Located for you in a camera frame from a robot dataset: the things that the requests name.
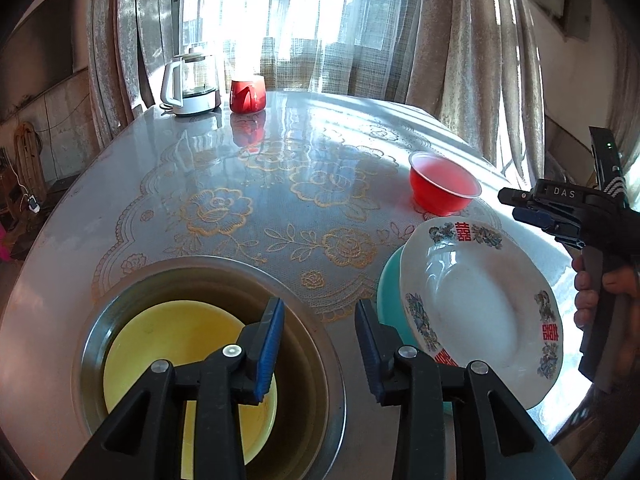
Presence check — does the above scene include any dark wall screen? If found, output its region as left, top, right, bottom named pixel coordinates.
left=0, top=0, right=76, bottom=106

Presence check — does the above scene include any wooden chair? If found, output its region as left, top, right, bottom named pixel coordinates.
left=0, top=120, right=48, bottom=231

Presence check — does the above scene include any stainless steel bowl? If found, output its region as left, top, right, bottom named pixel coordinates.
left=71, top=256, right=347, bottom=480

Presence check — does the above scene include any red cup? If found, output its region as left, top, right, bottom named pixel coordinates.
left=229, top=75, right=267, bottom=114

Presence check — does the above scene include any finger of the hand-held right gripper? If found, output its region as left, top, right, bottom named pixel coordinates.
left=498, top=187, right=534, bottom=209
left=512, top=207, right=586, bottom=251

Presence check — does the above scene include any red plastic bowl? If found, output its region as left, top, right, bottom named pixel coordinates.
left=408, top=150, right=482, bottom=217

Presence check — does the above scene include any white plate red character print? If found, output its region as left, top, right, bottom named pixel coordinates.
left=399, top=217, right=565, bottom=409

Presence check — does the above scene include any teal plate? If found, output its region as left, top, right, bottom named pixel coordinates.
left=376, top=246, right=453, bottom=417

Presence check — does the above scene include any grey wall box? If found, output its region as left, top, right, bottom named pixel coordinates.
left=532, top=0, right=591, bottom=43

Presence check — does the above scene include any window with metal bars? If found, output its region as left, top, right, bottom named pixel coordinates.
left=182, top=0, right=416, bottom=51

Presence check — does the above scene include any lace floral table mat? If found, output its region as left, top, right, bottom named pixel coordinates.
left=90, top=105, right=501, bottom=323

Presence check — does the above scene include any person's right hand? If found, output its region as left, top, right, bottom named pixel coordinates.
left=571, top=255, right=640, bottom=331

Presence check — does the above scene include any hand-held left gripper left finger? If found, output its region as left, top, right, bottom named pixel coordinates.
left=62, top=296, right=286, bottom=480

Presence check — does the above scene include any glass kettle white base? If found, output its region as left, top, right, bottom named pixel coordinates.
left=160, top=47, right=223, bottom=117

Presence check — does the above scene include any yellow plastic bowl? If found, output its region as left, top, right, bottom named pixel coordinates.
left=102, top=301, right=278, bottom=466

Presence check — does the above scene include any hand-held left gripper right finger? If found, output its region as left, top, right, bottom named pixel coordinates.
left=354, top=299, right=576, bottom=480

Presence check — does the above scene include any beige patterned curtain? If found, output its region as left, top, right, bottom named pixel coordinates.
left=85, top=0, right=186, bottom=136
left=405, top=0, right=546, bottom=186

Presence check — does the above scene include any sheer white curtain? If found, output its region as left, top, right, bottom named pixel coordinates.
left=175, top=0, right=426, bottom=101

